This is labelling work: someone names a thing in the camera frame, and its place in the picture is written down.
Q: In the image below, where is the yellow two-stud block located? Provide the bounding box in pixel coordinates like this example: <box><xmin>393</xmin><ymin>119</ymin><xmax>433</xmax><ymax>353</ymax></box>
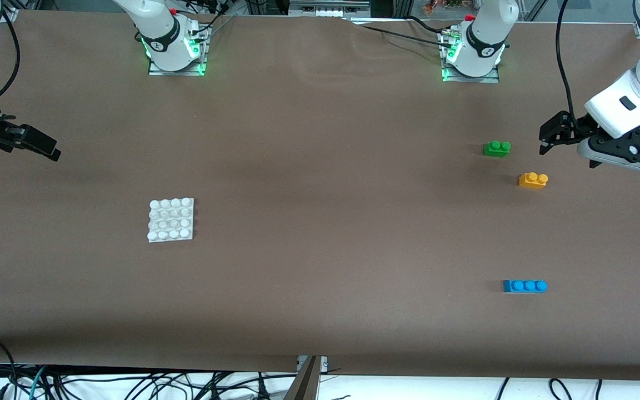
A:
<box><xmin>518</xmin><ymin>172</ymin><xmax>549</xmax><ymax>190</ymax></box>

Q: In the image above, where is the white studded base plate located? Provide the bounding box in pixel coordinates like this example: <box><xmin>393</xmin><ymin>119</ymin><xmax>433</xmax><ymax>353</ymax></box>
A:
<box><xmin>147</xmin><ymin>197</ymin><xmax>194</xmax><ymax>243</ymax></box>

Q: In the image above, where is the green two-stud block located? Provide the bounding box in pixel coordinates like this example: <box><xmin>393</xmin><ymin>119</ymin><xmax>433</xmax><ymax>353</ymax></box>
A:
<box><xmin>483</xmin><ymin>140</ymin><xmax>512</xmax><ymax>158</ymax></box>

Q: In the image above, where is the blue three-stud block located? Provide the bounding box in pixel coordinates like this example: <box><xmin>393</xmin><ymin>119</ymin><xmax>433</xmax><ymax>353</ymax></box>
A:
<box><xmin>502</xmin><ymin>279</ymin><xmax>548</xmax><ymax>294</ymax></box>

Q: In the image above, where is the colourful background object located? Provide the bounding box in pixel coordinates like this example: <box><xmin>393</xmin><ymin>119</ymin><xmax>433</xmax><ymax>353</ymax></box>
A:
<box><xmin>424</xmin><ymin>0</ymin><xmax>465</xmax><ymax>14</ymax></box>

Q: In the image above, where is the brown paper table cover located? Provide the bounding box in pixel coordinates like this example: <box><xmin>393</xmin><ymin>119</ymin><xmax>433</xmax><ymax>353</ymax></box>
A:
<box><xmin>0</xmin><ymin>10</ymin><xmax>640</xmax><ymax>382</ymax></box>

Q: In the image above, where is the white power strip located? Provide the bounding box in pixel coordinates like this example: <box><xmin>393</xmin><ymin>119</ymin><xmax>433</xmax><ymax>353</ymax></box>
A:
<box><xmin>288</xmin><ymin>0</ymin><xmax>372</xmax><ymax>17</ymax></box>

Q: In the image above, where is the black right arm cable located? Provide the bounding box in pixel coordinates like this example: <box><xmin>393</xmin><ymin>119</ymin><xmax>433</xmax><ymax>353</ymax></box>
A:
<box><xmin>0</xmin><ymin>8</ymin><xmax>21</xmax><ymax>103</ymax></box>

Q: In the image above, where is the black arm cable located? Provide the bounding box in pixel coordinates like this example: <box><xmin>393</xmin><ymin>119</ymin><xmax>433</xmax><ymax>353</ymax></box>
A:
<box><xmin>556</xmin><ymin>0</ymin><xmax>584</xmax><ymax>134</ymax></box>
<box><xmin>0</xmin><ymin>8</ymin><xmax>21</xmax><ymax>103</ymax></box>

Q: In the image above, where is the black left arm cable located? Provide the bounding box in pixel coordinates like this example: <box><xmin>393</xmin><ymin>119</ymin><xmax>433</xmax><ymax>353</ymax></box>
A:
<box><xmin>556</xmin><ymin>0</ymin><xmax>584</xmax><ymax>134</ymax></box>

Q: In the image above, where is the aluminium frame profile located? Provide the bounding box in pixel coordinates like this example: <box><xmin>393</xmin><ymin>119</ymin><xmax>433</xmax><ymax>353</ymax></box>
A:
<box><xmin>520</xmin><ymin>0</ymin><xmax>548</xmax><ymax>22</ymax></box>

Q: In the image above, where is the black cable on table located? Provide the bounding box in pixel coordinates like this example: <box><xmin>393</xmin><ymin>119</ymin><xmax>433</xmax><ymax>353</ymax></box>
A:
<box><xmin>348</xmin><ymin>16</ymin><xmax>457</xmax><ymax>46</ymax></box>

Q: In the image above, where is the black base cable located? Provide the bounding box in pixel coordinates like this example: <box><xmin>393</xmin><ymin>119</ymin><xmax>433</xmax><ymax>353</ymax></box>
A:
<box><xmin>178</xmin><ymin>0</ymin><xmax>237</xmax><ymax>42</ymax></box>

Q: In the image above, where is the teal cable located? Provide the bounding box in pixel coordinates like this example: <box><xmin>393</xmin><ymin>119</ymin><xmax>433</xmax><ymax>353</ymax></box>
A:
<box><xmin>28</xmin><ymin>365</ymin><xmax>48</xmax><ymax>400</ymax></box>

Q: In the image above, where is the black tangled cable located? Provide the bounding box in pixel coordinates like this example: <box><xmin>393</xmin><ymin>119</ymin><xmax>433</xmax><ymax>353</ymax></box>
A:
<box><xmin>48</xmin><ymin>371</ymin><xmax>276</xmax><ymax>400</ymax></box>

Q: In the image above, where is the silver metal bracket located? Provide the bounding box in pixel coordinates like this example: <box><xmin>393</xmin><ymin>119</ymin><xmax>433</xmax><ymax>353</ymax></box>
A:
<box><xmin>297</xmin><ymin>356</ymin><xmax>329</xmax><ymax>372</ymax></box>

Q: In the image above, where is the dark metal post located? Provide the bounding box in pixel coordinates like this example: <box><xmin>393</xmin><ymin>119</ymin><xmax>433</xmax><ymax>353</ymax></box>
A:
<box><xmin>283</xmin><ymin>356</ymin><xmax>322</xmax><ymax>400</ymax></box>

